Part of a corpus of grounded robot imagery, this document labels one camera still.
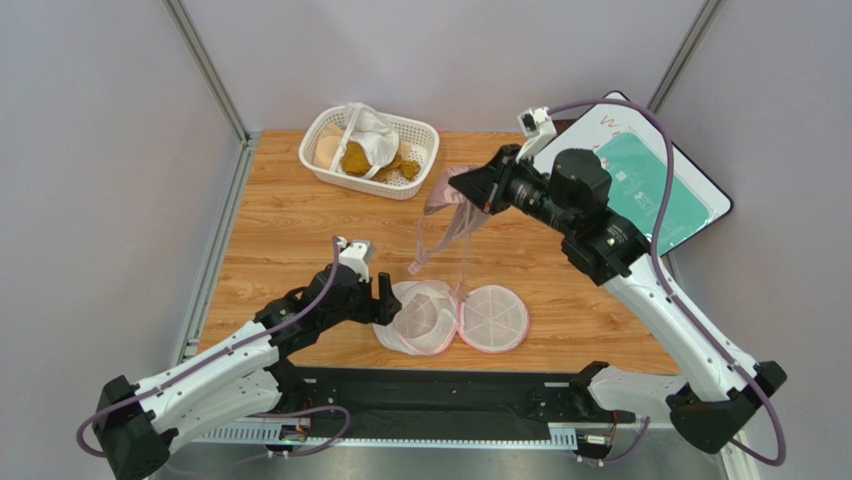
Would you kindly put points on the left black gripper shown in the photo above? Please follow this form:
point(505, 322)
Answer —
point(381, 310)

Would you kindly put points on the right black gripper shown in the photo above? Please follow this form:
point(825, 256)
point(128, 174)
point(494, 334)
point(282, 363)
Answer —
point(493, 184)

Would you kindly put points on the white mesh laundry bag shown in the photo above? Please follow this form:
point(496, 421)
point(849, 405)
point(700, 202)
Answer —
point(491, 319)

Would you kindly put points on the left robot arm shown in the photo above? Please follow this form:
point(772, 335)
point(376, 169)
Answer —
point(139, 426)

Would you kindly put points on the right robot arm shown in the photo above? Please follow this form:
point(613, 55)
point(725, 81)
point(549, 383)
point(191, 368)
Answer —
point(719, 387)

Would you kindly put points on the white bra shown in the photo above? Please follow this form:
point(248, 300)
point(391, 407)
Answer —
point(372, 132)

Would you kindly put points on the peach bra pad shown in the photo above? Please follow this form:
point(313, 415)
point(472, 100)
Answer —
point(327, 146)

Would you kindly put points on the white plastic basket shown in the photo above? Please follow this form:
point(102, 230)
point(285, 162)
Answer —
point(422, 137)

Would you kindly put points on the mustard brown cloth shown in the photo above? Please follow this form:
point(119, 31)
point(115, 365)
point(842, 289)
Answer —
point(354, 162)

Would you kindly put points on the teal instruction sheet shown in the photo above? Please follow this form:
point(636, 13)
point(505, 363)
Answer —
point(638, 181)

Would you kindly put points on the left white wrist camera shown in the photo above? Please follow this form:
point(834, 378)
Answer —
point(355, 255)

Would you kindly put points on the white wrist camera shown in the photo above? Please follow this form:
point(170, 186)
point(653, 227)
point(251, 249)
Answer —
point(538, 129)
point(355, 255)

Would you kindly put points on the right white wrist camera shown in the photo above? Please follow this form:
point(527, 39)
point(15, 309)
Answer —
point(538, 129)

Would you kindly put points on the white board black frame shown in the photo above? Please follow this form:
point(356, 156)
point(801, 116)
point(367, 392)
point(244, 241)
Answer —
point(601, 123)

